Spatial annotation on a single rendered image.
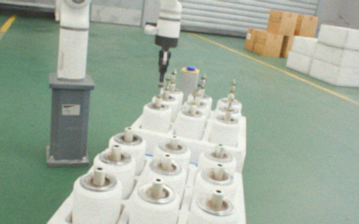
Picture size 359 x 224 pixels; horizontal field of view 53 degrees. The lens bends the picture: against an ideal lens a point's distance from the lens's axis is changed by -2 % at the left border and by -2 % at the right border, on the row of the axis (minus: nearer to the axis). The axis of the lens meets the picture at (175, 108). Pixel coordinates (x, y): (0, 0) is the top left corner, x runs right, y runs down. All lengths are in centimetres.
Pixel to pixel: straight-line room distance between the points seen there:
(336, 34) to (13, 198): 332
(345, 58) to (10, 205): 330
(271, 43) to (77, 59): 398
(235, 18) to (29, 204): 613
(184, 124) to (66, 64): 44
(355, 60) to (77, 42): 312
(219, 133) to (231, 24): 578
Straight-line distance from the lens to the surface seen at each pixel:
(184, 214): 82
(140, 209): 71
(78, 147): 133
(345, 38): 380
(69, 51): 125
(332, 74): 388
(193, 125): 121
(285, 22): 509
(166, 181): 81
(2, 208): 115
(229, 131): 120
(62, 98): 126
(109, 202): 74
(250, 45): 536
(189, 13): 657
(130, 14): 634
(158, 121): 123
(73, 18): 126
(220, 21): 682
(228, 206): 74
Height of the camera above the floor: 63
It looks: 17 degrees down
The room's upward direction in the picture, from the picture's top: 8 degrees clockwise
